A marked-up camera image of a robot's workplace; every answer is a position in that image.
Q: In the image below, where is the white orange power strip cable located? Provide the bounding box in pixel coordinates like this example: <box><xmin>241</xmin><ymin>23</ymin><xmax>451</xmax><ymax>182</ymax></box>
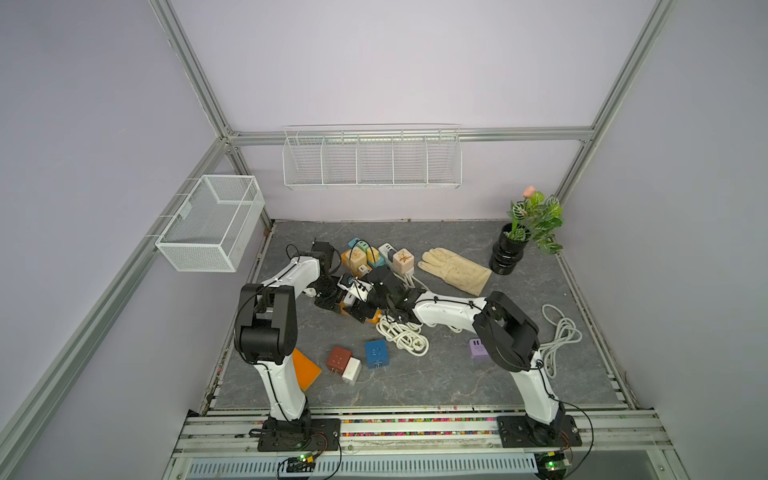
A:
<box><xmin>375</xmin><ymin>272</ymin><xmax>466</xmax><ymax>358</ymax></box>

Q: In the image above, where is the orange power strip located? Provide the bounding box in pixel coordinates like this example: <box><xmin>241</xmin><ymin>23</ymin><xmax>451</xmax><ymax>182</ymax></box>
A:
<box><xmin>340</xmin><ymin>302</ymin><xmax>381</xmax><ymax>324</ymax></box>

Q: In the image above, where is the blue cube socket adapter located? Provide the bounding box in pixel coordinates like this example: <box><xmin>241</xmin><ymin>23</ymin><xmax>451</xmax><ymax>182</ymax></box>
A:
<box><xmin>365</xmin><ymin>339</ymin><xmax>390</xmax><ymax>369</ymax></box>

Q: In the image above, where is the red cube socket adapter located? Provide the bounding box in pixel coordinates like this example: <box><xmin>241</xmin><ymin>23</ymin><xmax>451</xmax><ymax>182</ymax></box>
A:
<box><xmin>326</xmin><ymin>346</ymin><xmax>352</xmax><ymax>375</ymax></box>

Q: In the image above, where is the white usb charger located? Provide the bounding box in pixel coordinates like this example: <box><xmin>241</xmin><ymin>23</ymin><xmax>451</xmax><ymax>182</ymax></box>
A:
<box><xmin>342</xmin><ymin>357</ymin><xmax>362</xmax><ymax>385</ymax></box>

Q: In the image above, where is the purple power strip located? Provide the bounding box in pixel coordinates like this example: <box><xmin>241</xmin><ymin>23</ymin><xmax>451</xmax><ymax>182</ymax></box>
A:
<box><xmin>468</xmin><ymin>338</ymin><xmax>489</xmax><ymax>360</ymax></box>

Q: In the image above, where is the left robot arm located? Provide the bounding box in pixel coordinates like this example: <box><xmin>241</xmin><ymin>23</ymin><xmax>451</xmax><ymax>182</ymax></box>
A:
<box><xmin>233</xmin><ymin>241</ymin><xmax>345</xmax><ymax>427</ymax></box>

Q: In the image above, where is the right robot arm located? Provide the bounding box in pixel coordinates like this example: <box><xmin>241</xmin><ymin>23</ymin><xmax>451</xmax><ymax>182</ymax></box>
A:
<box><xmin>338</xmin><ymin>267</ymin><xmax>565</xmax><ymax>438</ymax></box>

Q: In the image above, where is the pink cube socket adapter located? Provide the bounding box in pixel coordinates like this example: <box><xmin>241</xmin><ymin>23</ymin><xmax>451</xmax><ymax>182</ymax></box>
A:
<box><xmin>392</xmin><ymin>248</ymin><xmax>415</xmax><ymax>276</ymax></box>

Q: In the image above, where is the beige cube socket adapter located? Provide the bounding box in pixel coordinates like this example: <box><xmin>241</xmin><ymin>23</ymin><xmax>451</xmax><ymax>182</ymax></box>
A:
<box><xmin>342</xmin><ymin>247</ymin><xmax>369</xmax><ymax>278</ymax></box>

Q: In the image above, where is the yellow plug adapter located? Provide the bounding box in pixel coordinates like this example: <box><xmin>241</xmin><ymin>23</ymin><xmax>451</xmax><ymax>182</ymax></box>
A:
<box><xmin>366</xmin><ymin>246</ymin><xmax>381</xmax><ymax>267</ymax></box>

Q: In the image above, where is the white grey power strip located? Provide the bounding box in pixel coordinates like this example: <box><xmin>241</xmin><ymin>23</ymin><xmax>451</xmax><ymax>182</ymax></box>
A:
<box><xmin>379</xmin><ymin>243</ymin><xmax>414</xmax><ymax>288</ymax></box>

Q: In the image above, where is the teal power strip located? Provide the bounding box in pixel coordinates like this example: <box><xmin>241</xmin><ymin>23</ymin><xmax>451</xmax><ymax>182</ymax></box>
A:
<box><xmin>348</xmin><ymin>238</ymin><xmax>369</xmax><ymax>252</ymax></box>

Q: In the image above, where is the beige work glove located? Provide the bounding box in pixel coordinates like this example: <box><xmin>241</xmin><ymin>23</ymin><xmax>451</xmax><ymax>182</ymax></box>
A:
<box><xmin>418</xmin><ymin>248</ymin><xmax>491</xmax><ymax>296</ymax></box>

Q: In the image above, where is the orange sponge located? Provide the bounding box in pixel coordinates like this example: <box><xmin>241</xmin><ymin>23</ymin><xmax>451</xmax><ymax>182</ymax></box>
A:
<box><xmin>292</xmin><ymin>349</ymin><xmax>322</xmax><ymax>392</ymax></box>

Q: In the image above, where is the artificial plant in black pot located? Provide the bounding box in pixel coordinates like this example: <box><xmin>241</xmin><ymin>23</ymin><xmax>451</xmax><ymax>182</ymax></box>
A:
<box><xmin>489</xmin><ymin>186</ymin><xmax>564</xmax><ymax>275</ymax></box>

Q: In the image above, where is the white mesh wall basket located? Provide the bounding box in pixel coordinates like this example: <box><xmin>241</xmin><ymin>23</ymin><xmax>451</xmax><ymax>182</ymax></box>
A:
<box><xmin>155</xmin><ymin>174</ymin><xmax>265</xmax><ymax>273</ymax></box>

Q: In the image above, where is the white wire wall shelf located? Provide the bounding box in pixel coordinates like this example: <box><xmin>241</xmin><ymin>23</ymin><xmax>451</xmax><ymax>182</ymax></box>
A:
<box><xmin>282</xmin><ymin>124</ymin><xmax>463</xmax><ymax>188</ymax></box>

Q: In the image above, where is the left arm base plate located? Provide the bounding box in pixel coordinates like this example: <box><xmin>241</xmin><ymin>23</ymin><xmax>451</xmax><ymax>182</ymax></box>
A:
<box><xmin>257</xmin><ymin>417</ymin><xmax>341</xmax><ymax>452</ymax></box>

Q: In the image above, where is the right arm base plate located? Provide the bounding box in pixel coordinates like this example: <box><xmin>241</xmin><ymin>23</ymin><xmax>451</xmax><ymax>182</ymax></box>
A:
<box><xmin>496</xmin><ymin>415</ymin><xmax>583</xmax><ymax>449</ymax></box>

